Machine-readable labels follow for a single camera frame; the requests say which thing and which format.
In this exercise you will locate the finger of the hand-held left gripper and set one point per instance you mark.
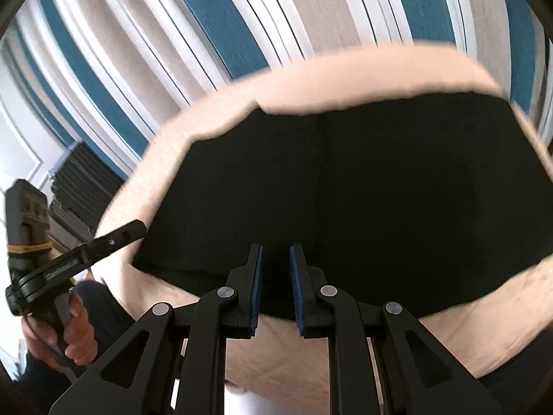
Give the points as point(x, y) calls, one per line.
point(99, 248)

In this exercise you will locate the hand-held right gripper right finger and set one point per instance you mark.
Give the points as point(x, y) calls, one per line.
point(297, 285)

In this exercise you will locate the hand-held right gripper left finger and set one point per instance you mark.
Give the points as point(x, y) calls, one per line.
point(257, 285)

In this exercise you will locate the black pants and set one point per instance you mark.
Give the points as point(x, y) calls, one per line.
point(367, 190)

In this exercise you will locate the person's left forearm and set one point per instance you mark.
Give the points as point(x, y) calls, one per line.
point(36, 369)

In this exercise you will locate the person's left hand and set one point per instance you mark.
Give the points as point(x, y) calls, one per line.
point(82, 337)

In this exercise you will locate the black ribbed suitcase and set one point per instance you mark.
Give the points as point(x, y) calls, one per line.
point(82, 186)

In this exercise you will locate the peach quilted blanket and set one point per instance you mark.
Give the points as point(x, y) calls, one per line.
point(389, 73)

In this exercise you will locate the blue grey striped curtain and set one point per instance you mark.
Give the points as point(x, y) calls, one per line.
point(194, 30)

